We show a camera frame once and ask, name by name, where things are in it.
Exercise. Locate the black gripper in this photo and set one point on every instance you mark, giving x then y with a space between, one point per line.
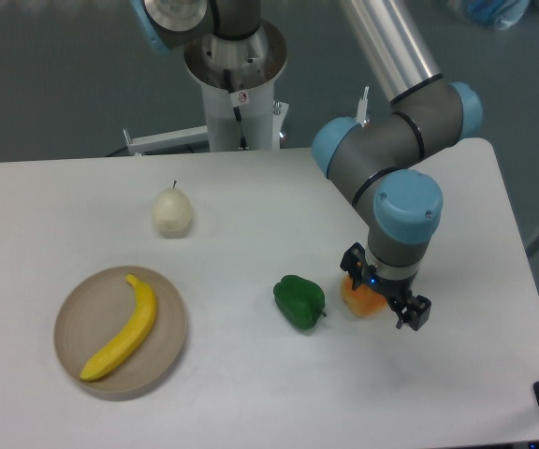
411 310

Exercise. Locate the yellow banana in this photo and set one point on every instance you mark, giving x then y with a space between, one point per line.
112 355

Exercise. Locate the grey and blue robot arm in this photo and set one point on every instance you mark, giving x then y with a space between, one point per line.
373 166

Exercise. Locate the beige round plate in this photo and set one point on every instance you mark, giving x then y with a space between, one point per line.
97 309

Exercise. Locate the orange bell pepper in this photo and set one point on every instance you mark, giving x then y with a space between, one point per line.
362 302

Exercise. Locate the green bell pepper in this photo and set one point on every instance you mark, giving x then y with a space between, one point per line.
301 302

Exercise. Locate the white pear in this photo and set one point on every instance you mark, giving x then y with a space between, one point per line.
172 212

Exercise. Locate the blue plastic bag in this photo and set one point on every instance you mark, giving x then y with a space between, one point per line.
499 15

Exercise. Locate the white upright post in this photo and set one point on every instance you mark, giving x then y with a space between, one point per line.
363 114

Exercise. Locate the white metal bracket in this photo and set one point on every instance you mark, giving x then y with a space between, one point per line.
165 141

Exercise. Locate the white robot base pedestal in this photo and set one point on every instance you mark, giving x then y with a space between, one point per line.
236 79

